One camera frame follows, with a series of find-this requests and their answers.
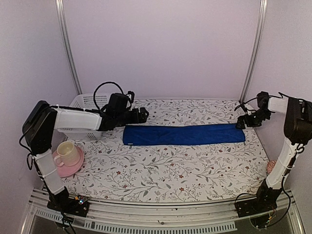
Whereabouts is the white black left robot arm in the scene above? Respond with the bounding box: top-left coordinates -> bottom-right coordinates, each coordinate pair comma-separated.
21,92 -> 149,212

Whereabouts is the aluminium front rail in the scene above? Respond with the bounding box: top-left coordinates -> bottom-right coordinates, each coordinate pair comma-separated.
21,189 -> 308,234

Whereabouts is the pink cup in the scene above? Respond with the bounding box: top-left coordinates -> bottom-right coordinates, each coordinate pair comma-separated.
54,141 -> 80,167

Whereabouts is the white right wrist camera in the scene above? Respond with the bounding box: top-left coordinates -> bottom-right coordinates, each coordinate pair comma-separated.
241,104 -> 256,115

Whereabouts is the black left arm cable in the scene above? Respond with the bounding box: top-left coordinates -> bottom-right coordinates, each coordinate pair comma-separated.
93,81 -> 122,112

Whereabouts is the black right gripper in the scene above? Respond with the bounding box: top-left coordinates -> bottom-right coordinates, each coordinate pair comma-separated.
237,109 -> 271,129

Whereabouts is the right aluminium frame post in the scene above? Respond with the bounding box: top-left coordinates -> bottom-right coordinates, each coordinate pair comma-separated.
239,0 -> 268,102

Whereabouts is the pink plate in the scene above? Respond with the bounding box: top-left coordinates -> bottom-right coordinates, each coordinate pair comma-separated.
52,146 -> 84,177

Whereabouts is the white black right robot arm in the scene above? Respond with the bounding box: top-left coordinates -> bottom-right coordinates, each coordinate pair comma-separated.
235,91 -> 312,213

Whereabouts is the aluminium frame post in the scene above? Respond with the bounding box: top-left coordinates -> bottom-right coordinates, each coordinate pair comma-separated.
55,0 -> 82,95
239,0 -> 268,102

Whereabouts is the white plastic basket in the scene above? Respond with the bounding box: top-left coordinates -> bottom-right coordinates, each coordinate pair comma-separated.
54,93 -> 109,140

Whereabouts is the left aluminium frame post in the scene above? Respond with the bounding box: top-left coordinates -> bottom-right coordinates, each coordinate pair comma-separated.
55,0 -> 82,95

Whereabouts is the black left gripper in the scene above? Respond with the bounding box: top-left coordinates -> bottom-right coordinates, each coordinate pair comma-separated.
116,107 -> 149,126

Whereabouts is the blue towel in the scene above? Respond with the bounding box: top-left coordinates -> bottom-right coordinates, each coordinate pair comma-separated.
122,124 -> 246,146

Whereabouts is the orange patterned round object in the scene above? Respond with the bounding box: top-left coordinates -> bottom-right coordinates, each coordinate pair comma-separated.
266,160 -> 276,175

